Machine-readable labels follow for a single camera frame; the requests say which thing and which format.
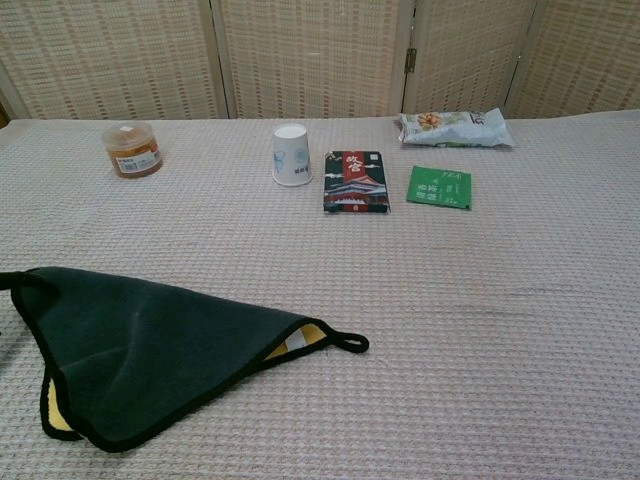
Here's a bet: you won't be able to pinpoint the yellow and black cloth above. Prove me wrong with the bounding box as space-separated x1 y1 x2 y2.
9 266 371 455

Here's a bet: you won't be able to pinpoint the clear plastic jar orange contents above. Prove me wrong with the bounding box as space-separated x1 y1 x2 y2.
101 121 165 179

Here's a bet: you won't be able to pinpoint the white paper cup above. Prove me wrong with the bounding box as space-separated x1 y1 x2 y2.
271 123 315 187

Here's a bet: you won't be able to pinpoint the dark box with palace print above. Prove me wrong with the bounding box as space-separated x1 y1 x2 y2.
322 149 393 217

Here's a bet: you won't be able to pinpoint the woven bamboo folding screen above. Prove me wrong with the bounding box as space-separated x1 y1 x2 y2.
0 0 640 122

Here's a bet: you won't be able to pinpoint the green sachet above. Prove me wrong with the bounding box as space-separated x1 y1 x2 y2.
405 164 474 212

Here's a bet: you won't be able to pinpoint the pale woven tablecloth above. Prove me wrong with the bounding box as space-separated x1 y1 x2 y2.
0 110 640 480

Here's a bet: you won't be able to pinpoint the white snack bag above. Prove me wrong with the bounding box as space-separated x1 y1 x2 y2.
398 107 516 150

